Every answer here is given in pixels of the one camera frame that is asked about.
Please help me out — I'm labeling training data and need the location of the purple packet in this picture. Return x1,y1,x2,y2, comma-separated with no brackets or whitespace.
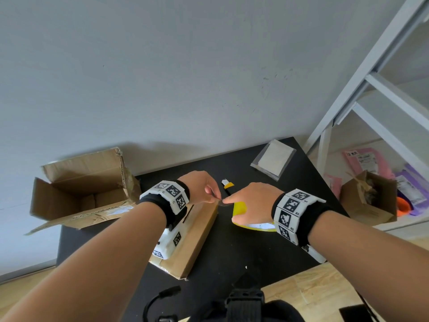
395,164,429,217

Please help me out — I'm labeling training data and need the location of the yellow utility knife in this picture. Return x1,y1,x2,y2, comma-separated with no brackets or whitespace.
221,178,235,198

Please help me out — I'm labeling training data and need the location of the small open cardboard box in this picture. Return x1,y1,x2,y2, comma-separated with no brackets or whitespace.
339,170,398,227

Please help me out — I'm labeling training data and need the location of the large pink packet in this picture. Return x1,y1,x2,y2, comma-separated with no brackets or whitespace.
342,148,395,180

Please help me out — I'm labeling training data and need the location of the black device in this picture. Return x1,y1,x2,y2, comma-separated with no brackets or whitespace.
339,304,377,322

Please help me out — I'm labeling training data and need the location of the white metal shelf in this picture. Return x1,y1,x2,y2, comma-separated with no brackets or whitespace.
302,0,429,232

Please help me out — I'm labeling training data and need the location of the person's right forearm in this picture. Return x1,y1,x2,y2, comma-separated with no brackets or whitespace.
307,210,429,322

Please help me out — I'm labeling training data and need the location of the flat cardboard box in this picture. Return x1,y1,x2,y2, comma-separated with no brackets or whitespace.
148,198,220,281

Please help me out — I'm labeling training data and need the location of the person's left hand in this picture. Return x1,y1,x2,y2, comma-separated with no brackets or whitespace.
177,170,223,205

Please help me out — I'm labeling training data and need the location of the large open cardboard box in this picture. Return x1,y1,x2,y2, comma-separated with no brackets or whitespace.
25,147,142,236

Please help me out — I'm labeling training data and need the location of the orange object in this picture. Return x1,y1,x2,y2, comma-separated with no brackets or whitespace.
397,196,413,217

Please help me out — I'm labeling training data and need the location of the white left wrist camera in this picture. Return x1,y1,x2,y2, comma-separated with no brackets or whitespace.
152,227,183,260

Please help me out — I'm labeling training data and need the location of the left wrist marker band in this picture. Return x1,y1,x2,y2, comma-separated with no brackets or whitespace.
139,180,191,231

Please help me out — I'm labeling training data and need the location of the yellow tape dispenser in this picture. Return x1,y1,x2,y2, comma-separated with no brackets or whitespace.
231,202,278,232

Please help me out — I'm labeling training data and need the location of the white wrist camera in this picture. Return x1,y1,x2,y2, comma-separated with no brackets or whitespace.
152,227,183,260
301,244,328,264

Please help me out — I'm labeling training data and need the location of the black cable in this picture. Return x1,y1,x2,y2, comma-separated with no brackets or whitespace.
142,286,182,322

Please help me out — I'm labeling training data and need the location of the wrist marker band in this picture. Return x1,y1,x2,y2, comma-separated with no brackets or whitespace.
139,180,191,231
271,189,336,247

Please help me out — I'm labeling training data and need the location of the black chest harness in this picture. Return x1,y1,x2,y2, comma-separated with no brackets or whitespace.
188,272,306,322

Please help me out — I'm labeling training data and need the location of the right wrist marker band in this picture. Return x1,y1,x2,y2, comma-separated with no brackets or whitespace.
271,189,336,247

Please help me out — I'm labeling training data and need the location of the small pink packet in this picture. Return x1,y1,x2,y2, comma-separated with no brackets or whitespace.
323,174,343,200

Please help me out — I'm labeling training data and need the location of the person's left forearm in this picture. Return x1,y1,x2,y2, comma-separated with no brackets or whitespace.
0,201,168,322

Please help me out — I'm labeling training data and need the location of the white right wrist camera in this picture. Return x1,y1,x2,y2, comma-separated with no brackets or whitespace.
301,244,328,264

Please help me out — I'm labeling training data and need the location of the person's right hand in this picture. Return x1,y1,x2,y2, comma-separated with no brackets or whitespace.
223,182,285,226

